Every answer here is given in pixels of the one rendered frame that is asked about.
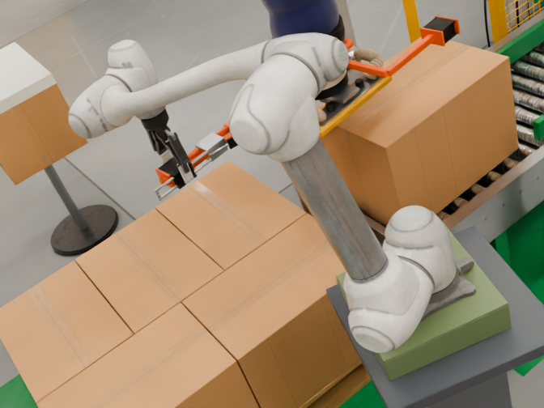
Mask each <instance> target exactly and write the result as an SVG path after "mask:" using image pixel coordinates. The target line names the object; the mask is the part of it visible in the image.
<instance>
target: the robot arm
mask: <svg viewBox="0 0 544 408"><path fill-rule="evenodd" d="M348 62H349V55H348V51H347V48H346V46H345V45H344V43H342V42H341V41H340V40H339V39H338V38H336V37H333V36H329V35H326V34H321V33H315V32H310V33H299V34H291V35H286V36H282V37H279V38H275V39H272V40H267V41H265V42H262V43H260V44H258V45H254V46H251V47H248V48H246V49H242V50H238V51H235V52H233V53H228V54H225V55H223V56H220V57H217V58H214V59H211V60H209V61H207V62H204V63H202V64H200V65H198V66H195V67H193V68H191V69H189V70H186V71H184V72H182V73H180V74H177V75H175V76H173V77H171V78H170V79H166V80H164V81H163V82H161V83H158V81H157V76H156V73H155V70H154V67H153V65H152V64H151V61H150V59H149V57H148V56H147V54H146V52H145V51H144V50H143V48H142V46H141V45H140V44H139V43H138V42H137V41H134V40H121V41H119V42H117V43H116V44H114V45H112V46H111V47H110V48H109V49H108V65H109V68H108V69H107V72H106V73H105V75H104V76H103V77H102V78H101V79H99V80H97V81H96V82H94V83H93V84H92V85H91V86H90V87H88V88H87V89H86V90H85V91H84V92H83V93H82V94H81V95H80V96H79V97H78V98H77V99H76V100H75V102H74V103H73V104H72V106H71V108H70V111H69V114H68V118H69V124H70V127H71V129H72V130H73V131H74V132H75V133H76V134H77V135H78V136H80V137H82V138H87V139H90V138H97V137H99V136H101V135H103V134H104V133H106V132H109V131H111V130H114V129H116V128H118V127H120V126H123V125H126V124H127V123H129V122H130V120H131V118H132V117H134V116H136V117H137V118H139V119H140V121H141V122H142V125H143V127H144V128H145V130H146V131H147V134H148V137H149V139H150V141H151V145H152V148H153V150H154V151H157V153H158V155H159V156H160V158H161V160H162V162H163V164H165V163H166V162H167V161H169V160H170V159H171V158H172V157H171V155H170V153H169V151H167V149H169V150H170V152H171V153H172V155H173V157H174V158H175V160H176V161H177V163H178V164H177V167H178V169H179V171H180V173H181V175H182V177H183V180H184V182H185V183H186V184H188V183H189V182H190V181H191V180H192V179H194V177H193V174H192V172H191V170H190V168H189V165H188V162H189V161H190V160H189V157H188V156H187V154H186V152H185V149H184V147H183V146H182V145H181V142H180V140H179V138H178V136H177V133H176V132H173V133H171V130H170V129H169V128H168V126H167V123H168V120H169V116H168V113H167V111H166V109H165V107H166V105H167V104H171V103H173V102H176V101H178V100H181V99H184V98H185V97H188V96H191V95H193V94H196V93H198V92H200V91H204V90H206V89H208V88H211V87H214V86H217V85H219V84H221V83H225V82H229V81H232V80H237V79H247V81H246V83H245V84H244V86H243V87H242V88H241V89H240V91H239V93H238V94H237V96H236V98H235V100H234V103H233V105H232V109H231V112H230V117H229V122H228V125H229V130H230V133H231V135H232V137H233V139H234V140H235V142H236V143H237V144H238V145H239V146H240V147H241V148H242V149H244V150H245V151H247V152H248V153H251V154H254V155H267V156H268V157H270V158H271V159H274V160H276V161H278V162H280V164H281V165H282V166H283V168H284V170H285V171H286V173H287V175H288V176H289V178H290V179H291V181H292V183H293V185H294V186H295V188H296V189H297V191H298V193H299V194H300V196H301V197H302V199H303V200H304V203H305V204H306V206H307V208H308V209H309V211H310V212H311V214H312V216H313V218H314V219H315V220H316V222H317V224H318V226H319V227H320V229H321V230H322V232H323V233H324V235H325V237H326V239H327V240H328V241H329V243H330V245H331V247H332V248H333V250H334V252H335V253H336V255H337V256H338V258H339V260H340V262H341V263H342V265H343V266H344V268H345V270H346V275H345V278H344V282H343V286H344V289H345V292H346V298H347V303H348V308H349V310H350V314H349V316H348V321H349V326H350V330H351V333H352V335H353V337H354V338H355V341H356V342H357V343H358V344H359V345H360V346H362V347H364V348H366V349H367V350H370V351H373V352H376V353H386V352H389V351H391V350H393V351H394V350H396V349H397V348H398V347H400V346H401V345H402V344H403V343H404V342H406V341H407V340H408V339H409V338H410V336H411V335H412V334H413V332H414V331H415V330H416V328H417V326H418V324H419V322H422V321H425V320H426V319H427V318H428V317H429V316H430V315H431V314H433V313H435V312H438V311H440V310H441V309H443V308H446V307H447V306H449V305H450V304H453V303H455V302H457V301H458V300H461V299H463V298H465V297H468V296H472V295H474V294H475V293H476V288H475V285H474V284H472V283H470V282H468V281H467V280H466V279H465V278H464V277H463V274H464V273H465V272H466V271H467V270H469V269H470V268H472V267H473V266H474V262H473V261H472V260H473V259H472V258H471V257H463V258H461V259H458V260H456V261H455V257H454V252H453V246H452V243H451V240H450V237H449V234H448V231H447V228H446V227H445V225H444V223H443V222H442V221H441V219H440V218H439V217H438V216H437V215H436V214H435V213H434V212H433V211H432V210H428V209H426V208H424V207H422V206H406V207H404V208H401V209H400V210H399V211H397V212H396V213H395V214H393V216H392V217H391V219H390V220H389V222H388V224H387V226H386V229H385V240H384V243H383V247H381V245H380V243H379V241H378V239H377V238H376V236H375V234H374V233H373V231H372V229H371V227H370V226H369V224H368V221H367V220H366V219H365V217H364V215H363V213H362V211H361V210H360V208H359V206H358V204H357V202H356V201H355V199H354V197H353V196H352V194H351V192H350V190H349V189H348V187H347V185H346V183H345V181H344V180H343V178H342V176H341V174H340V172H339V171H338V169H337V167H336V165H335V164H334V162H333V160H332V159H331V157H330V155H329V152H328V151H327V150H326V148H325V146H324V144H323V142H322V141H321V139H320V124H319V121H318V116H317V107H316V101H315V99H316V97H317V96H318V95H319V93H320V92H321V91H322V90H323V89H324V88H325V86H326V84H327V82H332V81H334V80H336V79H337V78H339V77H340V76H341V75H342V74H343V73H344V72H345V70H346V68H347V66H348ZM167 140H168V141H167ZM166 141H167V142H166ZM166 146H167V147H166Z"/></svg>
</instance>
